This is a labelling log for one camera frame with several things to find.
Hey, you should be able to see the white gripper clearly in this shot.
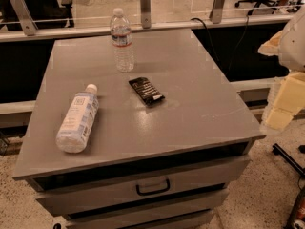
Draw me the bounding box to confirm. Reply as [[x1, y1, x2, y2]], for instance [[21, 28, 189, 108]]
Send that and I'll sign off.
[[258, 7, 305, 132]]

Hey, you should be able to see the clear plastic water bottle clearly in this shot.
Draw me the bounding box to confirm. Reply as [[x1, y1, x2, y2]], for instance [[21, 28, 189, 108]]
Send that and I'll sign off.
[[110, 8, 134, 73]]

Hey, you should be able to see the white labelled bottle lying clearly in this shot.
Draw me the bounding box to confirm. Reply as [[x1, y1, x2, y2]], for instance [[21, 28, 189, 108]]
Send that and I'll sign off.
[[55, 84, 99, 154]]

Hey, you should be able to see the black floor stand bar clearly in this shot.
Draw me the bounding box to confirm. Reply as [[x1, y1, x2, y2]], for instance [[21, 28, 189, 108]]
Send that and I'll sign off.
[[273, 143, 305, 177]]

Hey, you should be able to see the black snack packet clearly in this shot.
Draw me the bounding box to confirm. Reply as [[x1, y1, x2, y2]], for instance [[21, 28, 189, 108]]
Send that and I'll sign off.
[[129, 77, 165, 107]]

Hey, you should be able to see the grey drawer cabinet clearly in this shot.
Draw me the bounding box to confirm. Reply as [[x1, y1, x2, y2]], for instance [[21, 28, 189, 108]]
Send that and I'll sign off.
[[13, 30, 261, 229]]

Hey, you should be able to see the red black floor device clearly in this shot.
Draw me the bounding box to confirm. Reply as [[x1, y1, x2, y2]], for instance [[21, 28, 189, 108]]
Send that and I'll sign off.
[[284, 186, 305, 229]]

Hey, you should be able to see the black office chair left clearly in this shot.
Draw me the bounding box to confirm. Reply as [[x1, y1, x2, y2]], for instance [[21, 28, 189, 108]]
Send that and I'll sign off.
[[0, 0, 74, 31]]

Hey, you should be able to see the right metal bracket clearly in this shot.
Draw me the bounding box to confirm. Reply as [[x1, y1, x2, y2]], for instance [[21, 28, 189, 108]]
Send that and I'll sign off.
[[209, 0, 225, 24]]

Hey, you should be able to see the black cable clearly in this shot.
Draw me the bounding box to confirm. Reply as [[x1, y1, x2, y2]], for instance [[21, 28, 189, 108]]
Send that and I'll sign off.
[[190, 13, 251, 78]]

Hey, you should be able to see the black drawer handle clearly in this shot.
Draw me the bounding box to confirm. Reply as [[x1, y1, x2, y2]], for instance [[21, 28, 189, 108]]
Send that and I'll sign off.
[[135, 178, 171, 197]]

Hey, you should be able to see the left metal bracket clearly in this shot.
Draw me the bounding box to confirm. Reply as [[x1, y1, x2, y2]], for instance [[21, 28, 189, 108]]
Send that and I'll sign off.
[[10, 0, 38, 36]]

